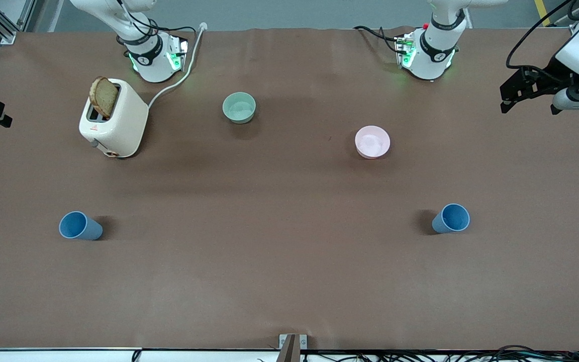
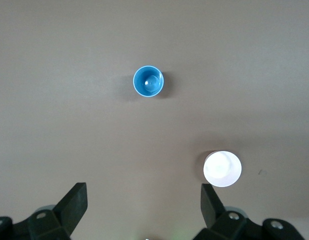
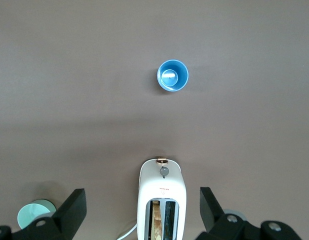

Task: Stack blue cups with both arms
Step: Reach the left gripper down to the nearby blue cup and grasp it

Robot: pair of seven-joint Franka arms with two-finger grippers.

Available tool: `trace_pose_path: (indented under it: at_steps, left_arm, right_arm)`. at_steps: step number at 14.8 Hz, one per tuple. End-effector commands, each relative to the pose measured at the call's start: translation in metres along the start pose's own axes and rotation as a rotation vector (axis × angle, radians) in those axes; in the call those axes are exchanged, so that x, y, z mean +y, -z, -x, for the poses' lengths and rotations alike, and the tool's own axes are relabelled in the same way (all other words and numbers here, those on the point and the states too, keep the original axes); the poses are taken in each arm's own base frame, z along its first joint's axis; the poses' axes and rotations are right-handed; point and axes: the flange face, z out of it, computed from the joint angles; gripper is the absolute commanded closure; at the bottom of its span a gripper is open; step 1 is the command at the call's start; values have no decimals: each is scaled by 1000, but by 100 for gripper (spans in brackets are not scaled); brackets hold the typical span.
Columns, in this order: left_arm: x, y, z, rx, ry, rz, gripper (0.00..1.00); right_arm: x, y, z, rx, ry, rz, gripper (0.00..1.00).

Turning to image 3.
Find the light green bowl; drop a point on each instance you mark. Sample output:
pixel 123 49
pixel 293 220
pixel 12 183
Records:
pixel 29 212

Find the white toaster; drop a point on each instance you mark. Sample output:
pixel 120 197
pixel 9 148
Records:
pixel 162 190

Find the blue plastic cup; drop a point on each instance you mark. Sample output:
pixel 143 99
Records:
pixel 172 75

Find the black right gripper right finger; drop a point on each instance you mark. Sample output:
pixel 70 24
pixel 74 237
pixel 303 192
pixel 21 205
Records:
pixel 214 215

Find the brown toast slice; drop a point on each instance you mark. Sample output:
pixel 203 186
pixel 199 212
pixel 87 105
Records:
pixel 157 220

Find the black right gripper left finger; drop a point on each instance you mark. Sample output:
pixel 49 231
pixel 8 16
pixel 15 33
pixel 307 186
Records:
pixel 69 212

